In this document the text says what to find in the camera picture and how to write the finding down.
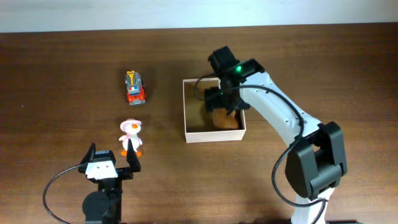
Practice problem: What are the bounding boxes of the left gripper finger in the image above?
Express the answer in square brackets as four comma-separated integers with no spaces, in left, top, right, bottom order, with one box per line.
[80,143,96,165]
[126,139,141,172]

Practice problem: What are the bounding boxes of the brown plush toy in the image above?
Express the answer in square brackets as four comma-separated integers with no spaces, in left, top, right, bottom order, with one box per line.
[212,108,239,129]

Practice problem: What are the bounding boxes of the red toy fire truck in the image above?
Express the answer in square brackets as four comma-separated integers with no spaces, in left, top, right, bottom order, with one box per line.
[125,70,146,106]

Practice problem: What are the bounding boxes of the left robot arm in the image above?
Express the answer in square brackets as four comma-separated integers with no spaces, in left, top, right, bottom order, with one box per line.
[78,141,141,224]

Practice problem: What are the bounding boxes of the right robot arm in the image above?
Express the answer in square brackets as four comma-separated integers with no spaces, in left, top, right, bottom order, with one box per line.
[203,46,348,223]

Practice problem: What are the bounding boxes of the pink duck figurine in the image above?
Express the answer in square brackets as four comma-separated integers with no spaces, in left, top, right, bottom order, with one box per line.
[119,119,143,157]

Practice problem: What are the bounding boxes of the white cardboard box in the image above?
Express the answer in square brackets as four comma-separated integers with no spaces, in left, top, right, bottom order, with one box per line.
[182,78,246,143]

